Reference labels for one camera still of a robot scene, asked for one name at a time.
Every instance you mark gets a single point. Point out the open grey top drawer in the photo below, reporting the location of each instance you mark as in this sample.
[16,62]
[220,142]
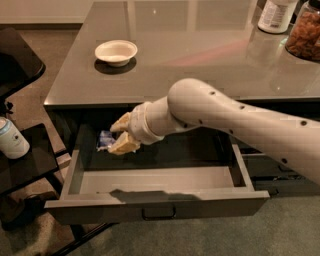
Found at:
[201,173]

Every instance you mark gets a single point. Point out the white plastic bottle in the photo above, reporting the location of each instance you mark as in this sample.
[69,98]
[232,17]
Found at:
[276,15]

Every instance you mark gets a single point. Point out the metal drawer handle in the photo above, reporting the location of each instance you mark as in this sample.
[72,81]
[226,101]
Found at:
[158,213]

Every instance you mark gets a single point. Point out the white can with label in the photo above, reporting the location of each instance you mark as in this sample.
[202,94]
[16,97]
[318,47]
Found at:
[12,143]

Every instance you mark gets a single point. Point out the glass jar of snacks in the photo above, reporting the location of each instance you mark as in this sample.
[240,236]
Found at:
[304,38]

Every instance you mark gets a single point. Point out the closed grey lower drawer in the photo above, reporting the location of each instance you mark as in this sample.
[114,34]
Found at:
[278,180]

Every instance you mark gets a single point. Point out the dark shoe on floor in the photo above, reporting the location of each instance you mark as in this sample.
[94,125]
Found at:
[16,213]

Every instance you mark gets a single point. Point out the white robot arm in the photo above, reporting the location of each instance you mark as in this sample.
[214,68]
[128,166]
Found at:
[190,103]

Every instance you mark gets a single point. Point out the grey counter cabinet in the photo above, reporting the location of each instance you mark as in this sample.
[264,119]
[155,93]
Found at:
[216,41]

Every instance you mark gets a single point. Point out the white paper bowl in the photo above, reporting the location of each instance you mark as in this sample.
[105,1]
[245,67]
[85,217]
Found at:
[116,53]

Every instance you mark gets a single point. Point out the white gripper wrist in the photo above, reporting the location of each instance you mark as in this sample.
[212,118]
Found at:
[137,122]

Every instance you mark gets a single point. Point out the blue rxbar blueberry bar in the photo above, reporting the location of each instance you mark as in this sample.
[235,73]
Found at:
[105,141]

